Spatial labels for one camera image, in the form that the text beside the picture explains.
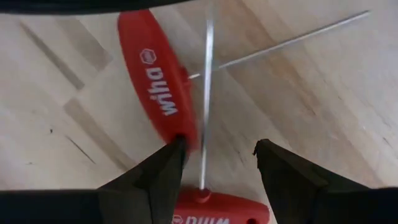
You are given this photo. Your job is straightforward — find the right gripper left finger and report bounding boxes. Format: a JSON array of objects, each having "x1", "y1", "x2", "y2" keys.
[{"x1": 98, "y1": 135, "x2": 188, "y2": 224}]

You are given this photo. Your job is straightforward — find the red T-handle hex key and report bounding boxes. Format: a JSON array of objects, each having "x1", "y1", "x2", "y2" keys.
[
  {"x1": 172, "y1": 17, "x2": 271, "y2": 224},
  {"x1": 117, "y1": 9, "x2": 370, "y2": 152}
]

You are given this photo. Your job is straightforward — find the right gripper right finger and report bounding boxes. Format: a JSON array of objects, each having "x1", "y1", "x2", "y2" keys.
[{"x1": 253, "y1": 139, "x2": 371, "y2": 224}]

